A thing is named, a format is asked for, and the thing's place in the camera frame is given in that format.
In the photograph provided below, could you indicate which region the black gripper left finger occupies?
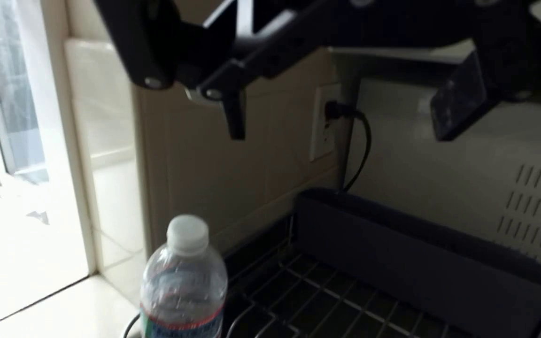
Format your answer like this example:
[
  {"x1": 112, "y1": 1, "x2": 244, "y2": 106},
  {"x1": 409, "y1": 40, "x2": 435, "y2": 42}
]
[{"x1": 90, "y1": 0, "x2": 323, "y2": 142}]

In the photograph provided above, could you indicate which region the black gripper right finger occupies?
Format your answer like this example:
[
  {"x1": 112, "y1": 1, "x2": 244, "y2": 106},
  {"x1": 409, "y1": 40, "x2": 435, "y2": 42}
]
[{"x1": 428, "y1": 0, "x2": 541, "y2": 142}]

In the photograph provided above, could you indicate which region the clear plastic water bottle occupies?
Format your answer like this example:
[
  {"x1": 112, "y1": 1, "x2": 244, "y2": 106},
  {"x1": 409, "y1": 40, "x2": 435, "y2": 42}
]
[{"x1": 137, "y1": 211, "x2": 231, "y2": 338}]

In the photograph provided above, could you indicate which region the dark grey rack tray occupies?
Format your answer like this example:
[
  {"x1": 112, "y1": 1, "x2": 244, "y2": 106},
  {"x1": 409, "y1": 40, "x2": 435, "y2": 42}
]
[{"x1": 221, "y1": 185, "x2": 541, "y2": 338}]

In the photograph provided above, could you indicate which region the white vented appliance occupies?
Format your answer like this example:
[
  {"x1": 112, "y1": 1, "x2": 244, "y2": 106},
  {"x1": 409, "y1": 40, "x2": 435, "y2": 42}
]
[{"x1": 343, "y1": 76, "x2": 541, "y2": 315}]

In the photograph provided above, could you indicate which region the black power cord with plug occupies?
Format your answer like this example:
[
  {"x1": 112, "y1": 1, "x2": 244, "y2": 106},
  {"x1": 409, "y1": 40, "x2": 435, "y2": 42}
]
[{"x1": 323, "y1": 99, "x2": 373, "y2": 192}]

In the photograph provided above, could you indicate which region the white wall outlet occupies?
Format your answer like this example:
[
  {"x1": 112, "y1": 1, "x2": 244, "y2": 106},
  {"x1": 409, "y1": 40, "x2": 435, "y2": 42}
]
[{"x1": 308, "y1": 82, "x2": 345, "y2": 162}]

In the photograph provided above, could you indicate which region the white window frame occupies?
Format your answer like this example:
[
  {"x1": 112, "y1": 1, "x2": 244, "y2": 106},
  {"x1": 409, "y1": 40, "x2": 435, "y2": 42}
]
[{"x1": 0, "y1": 0, "x2": 52, "y2": 202}]

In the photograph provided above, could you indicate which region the wire dish drying rack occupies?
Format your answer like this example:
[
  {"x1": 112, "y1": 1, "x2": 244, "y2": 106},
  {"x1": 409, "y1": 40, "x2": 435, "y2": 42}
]
[{"x1": 120, "y1": 213, "x2": 473, "y2": 338}]

